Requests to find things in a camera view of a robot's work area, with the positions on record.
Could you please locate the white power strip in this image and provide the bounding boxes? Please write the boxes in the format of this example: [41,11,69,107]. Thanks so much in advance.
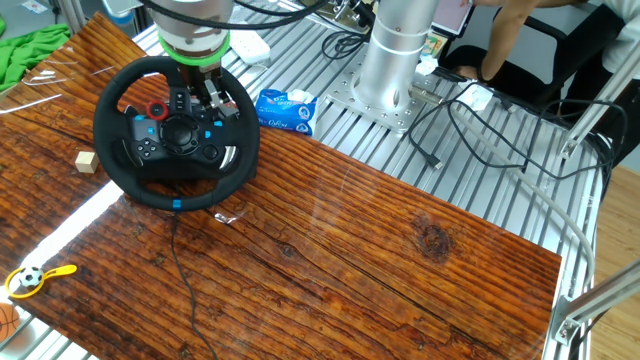
[222,27,273,66]

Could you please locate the long black looped cable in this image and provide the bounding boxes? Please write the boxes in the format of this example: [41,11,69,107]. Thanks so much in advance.
[447,97,629,182]

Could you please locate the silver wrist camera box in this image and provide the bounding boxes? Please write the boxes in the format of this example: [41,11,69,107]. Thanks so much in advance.
[102,0,144,26]

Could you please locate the small white card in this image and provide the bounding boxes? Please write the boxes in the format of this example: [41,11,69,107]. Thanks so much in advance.
[20,0,49,16]

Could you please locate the colourful card box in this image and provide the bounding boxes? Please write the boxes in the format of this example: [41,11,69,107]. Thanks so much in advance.
[420,33,449,59]

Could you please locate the coiled black cable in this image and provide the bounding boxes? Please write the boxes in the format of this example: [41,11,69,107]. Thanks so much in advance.
[320,30,373,62]

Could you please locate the soccer ball yellow ring toy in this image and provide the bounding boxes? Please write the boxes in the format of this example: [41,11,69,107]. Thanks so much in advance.
[4,263,79,301]

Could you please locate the tablet with pink screen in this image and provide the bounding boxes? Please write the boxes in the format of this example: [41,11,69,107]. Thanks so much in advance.
[432,0,474,39]

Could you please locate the bare forearm with wristband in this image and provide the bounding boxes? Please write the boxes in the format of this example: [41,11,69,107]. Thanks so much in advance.
[477,4,534,84]

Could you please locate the small wooden cube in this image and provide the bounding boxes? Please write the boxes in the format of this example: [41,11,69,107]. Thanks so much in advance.
[74,150,100,175]

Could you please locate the orange mini basketball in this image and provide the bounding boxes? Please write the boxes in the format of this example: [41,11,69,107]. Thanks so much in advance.
[0,302,22,344]

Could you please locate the blue tissue pack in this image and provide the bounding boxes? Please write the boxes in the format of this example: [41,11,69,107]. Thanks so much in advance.
[254,88,320,138]

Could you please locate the black USB cable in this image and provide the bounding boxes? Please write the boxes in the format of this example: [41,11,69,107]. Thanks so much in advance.
[407,94,531,174]

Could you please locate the black steering wheel controller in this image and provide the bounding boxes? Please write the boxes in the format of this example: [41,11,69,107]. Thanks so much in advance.
[117,149,262,187]

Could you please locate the black office chair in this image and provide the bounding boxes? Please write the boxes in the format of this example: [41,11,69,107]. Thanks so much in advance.
[442,14,569,104]

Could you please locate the green cloth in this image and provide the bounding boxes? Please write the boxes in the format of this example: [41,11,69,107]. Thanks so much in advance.
[0,14,72,94]

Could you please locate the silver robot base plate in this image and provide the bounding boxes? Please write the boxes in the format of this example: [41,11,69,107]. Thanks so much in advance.
[324,62,454,137]

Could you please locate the wood grain table mat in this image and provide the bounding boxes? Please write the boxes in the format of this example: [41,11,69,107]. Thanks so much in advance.
[0,12,564,360]

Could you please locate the person in white shirt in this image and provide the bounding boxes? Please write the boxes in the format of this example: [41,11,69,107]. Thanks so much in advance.
[562,0,640,169]

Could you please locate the grey hose cable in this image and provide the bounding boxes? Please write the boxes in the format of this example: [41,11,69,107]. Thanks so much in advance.
[449,107,597,301]

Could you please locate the bare person forearm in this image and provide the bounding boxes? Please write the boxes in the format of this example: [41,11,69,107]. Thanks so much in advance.
[499,0,591,12]

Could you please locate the white power adapter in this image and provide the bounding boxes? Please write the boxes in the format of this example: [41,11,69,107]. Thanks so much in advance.
[457,82,496,113]

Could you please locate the aluminium frame post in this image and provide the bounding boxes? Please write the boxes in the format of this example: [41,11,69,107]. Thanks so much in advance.
[52,0,89,35]
[542,257,640,360]
[557,37,640,161]

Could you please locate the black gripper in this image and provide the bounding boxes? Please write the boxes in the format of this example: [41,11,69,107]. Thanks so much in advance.
[174,61,241,120]

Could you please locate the crumpled white tissue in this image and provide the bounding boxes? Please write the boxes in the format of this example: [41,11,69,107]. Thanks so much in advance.
[413,53,441,78]

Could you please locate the black racing steering wheel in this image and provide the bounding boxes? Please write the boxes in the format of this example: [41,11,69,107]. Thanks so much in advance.
[93,55,261,213]

